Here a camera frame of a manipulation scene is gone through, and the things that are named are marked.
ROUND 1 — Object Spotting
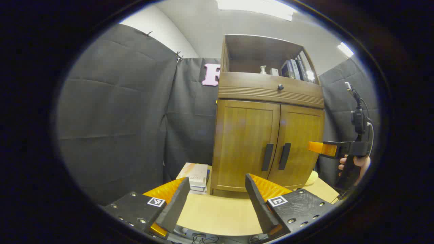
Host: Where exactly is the black backdrop cloth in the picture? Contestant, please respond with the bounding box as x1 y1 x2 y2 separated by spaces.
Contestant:
56 24 380 207

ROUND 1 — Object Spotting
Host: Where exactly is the wooden double-door shoe cabinet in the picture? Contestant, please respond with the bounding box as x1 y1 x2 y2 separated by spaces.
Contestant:
210 34 326 196

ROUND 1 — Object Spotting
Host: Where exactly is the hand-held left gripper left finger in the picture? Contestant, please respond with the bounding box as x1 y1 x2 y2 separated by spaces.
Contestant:
102 176 191 239

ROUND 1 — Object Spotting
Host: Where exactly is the large ceiling light panel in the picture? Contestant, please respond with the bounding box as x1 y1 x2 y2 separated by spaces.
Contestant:
217 0 296 21

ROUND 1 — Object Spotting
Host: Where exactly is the white orange cover book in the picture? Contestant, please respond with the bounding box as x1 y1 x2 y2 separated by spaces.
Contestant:
176 163 209 187

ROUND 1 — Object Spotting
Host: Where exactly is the small ceiling light panel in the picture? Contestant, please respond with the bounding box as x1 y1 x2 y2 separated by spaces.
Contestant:
337 42 354 58

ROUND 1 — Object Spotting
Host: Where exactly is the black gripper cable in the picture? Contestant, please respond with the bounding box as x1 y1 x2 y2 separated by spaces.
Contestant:
359 98 374 157

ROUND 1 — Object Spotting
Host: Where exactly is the black door handle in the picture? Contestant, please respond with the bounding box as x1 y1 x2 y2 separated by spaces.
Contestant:
278 143 291 170
261 143 274 171

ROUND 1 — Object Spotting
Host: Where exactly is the wooden ribbed drawer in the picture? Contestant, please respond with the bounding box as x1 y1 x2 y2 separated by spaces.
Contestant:
218 72 325 109

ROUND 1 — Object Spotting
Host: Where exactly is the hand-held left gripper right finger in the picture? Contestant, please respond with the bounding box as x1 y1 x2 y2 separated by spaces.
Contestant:
245 174 336 239

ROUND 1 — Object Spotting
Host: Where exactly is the wooden shoe cabinet door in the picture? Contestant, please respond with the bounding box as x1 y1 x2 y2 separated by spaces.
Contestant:
268 104 325 189
214 99 280 192

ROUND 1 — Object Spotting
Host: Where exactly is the dark blue book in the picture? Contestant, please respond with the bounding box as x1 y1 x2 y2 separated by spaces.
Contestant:
290 59 302 81
281 60 295 79

